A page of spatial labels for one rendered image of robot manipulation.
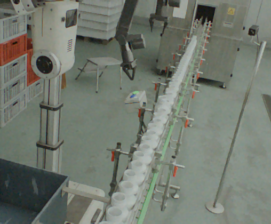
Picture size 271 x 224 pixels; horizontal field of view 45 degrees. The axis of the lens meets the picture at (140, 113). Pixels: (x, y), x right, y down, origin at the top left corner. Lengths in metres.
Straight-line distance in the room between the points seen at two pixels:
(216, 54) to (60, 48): 4.36
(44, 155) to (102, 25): 5.93
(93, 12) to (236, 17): 3.39
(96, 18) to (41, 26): 6.07
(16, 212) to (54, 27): 0.86
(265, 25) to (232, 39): 5.70
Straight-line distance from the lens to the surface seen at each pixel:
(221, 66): 5.89
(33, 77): 4.32
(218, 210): 2.87
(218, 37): 5.76
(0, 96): 3.55
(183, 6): 5.76
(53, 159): 2.04
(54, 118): 1.92
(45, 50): 1.76
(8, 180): 1.45
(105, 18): 7.71
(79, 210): 2.21
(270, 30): 11.46
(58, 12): 1.68
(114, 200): 0.87
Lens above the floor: 1.70
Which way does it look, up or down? 23 degrees down
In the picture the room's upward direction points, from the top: 9 degrees clockwise
